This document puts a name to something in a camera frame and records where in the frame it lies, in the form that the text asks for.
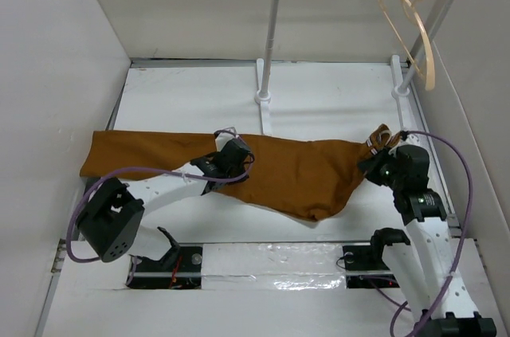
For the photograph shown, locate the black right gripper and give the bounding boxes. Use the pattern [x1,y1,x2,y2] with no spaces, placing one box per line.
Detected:
[355,144,404,190]

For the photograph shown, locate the brown trousers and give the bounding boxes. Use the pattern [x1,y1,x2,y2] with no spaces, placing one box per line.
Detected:
[80,124,400,221]

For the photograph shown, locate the beige wooden clothes hanger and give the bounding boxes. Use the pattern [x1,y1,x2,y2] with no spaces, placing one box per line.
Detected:
[376,0,436,92]

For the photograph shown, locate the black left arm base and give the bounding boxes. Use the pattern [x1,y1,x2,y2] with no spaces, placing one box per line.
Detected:
[126,244,203,290]

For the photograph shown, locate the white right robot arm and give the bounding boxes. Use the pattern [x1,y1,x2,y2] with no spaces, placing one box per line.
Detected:
[359,144,496,336]

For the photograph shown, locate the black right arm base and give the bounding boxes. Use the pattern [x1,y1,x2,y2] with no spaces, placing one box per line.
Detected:
[338,244,399,289]

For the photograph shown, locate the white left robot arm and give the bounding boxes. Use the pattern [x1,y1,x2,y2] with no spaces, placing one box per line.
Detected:
[74,135,254,271]

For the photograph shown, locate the white metal clothes rack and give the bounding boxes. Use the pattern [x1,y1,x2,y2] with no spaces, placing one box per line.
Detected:
[254,0,455,136]

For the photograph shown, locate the silver foil tape strip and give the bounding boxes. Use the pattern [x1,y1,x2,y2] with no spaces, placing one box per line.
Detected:
[201,242,346,291]

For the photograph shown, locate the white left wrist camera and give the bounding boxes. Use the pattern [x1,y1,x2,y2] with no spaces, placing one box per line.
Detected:
[214,127,238,151]

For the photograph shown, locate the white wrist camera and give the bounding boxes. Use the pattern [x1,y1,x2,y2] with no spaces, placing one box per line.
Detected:
[399,130,421,147]
[214,127,238,151]

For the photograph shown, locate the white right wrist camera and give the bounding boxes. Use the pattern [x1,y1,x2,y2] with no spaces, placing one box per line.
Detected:
[399,130,421,147]

